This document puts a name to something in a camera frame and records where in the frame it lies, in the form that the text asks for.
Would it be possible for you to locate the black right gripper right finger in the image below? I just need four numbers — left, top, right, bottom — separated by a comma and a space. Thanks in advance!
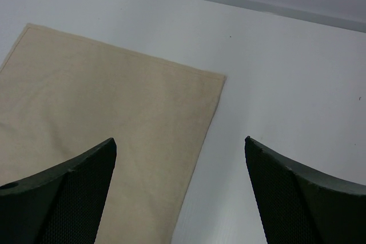
245, 137, 365, 243

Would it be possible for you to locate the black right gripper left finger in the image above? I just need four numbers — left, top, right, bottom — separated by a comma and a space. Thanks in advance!
1, 138, 117, 243

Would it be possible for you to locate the beige cloth napkin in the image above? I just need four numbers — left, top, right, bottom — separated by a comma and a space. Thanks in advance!
1, 24, 225, 243

